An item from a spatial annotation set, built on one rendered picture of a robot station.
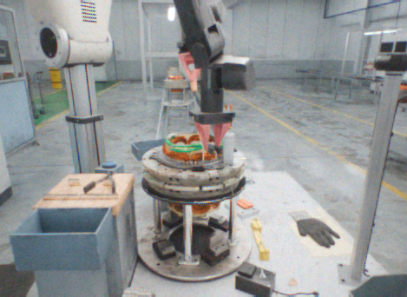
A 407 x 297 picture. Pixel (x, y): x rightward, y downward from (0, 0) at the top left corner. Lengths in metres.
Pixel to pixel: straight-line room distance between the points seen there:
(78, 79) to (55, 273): 0.69
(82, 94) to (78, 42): 0.18
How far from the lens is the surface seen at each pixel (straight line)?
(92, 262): 0.68
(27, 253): 0.71
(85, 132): 1.19
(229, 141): 0.84
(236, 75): 0.67
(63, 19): 1.11
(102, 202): 0.75
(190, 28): 0.68
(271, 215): 1.26
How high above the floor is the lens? 1.40
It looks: 18 degrees down
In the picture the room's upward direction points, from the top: straight up
